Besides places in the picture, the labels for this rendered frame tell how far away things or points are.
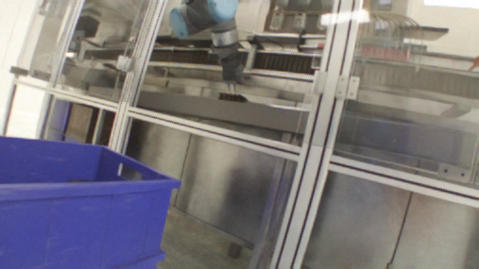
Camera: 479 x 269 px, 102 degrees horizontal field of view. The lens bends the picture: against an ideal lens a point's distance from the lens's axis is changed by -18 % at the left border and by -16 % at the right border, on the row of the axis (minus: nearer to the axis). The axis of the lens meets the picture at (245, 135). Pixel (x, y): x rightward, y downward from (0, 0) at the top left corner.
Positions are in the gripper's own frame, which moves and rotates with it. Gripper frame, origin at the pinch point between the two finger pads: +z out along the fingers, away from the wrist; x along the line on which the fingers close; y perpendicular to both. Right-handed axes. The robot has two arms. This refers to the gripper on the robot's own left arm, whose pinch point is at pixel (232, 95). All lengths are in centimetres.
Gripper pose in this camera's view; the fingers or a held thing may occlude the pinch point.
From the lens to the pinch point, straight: 90.9
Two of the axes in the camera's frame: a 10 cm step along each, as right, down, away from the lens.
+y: 4.4, -6.1, 6.6
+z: 1.5, 7.7, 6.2
